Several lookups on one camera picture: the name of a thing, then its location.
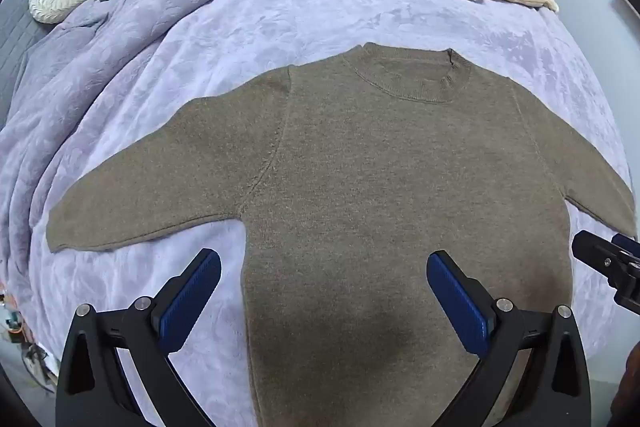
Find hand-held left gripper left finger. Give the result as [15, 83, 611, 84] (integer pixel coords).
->
[55, 248, 222, 427]

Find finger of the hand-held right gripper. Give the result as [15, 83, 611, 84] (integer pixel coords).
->
[611, 233, 640, 260]
[571, 231, 640, 309]

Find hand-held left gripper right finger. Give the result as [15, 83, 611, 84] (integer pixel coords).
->
[426, 250, 593, 427]

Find olive brown knit sweater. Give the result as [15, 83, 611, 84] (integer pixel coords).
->
[46, 42, 638, 427]

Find lavender plush blanket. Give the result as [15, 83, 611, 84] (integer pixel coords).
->
[0, 0, 635, 427]

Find grey quilted sofa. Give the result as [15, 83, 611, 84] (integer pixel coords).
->
[0, 0, 115, 108]

